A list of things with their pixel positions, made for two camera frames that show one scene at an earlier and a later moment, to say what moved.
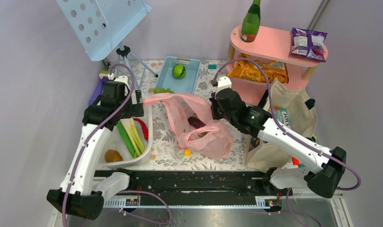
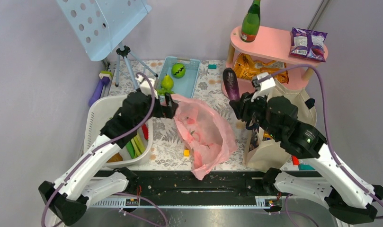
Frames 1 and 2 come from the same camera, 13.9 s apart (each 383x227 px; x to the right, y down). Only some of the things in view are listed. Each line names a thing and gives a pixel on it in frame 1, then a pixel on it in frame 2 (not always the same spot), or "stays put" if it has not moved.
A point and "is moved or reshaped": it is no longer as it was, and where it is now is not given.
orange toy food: [112, 155] stays put
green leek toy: [135, 136] stays put
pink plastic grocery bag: [194, 124] is moved or reshaped
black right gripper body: [217, 112] to [253, 109]
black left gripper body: [131, 109] to [157, 113]
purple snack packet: [307, 43] stays put
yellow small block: [187, 152] stays put
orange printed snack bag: [275, 72] stays put
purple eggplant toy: [195, 122] to [231, 82]
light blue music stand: [100, 25] stays put
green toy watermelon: [179, 71] stays put
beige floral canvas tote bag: [302, 120] stays put
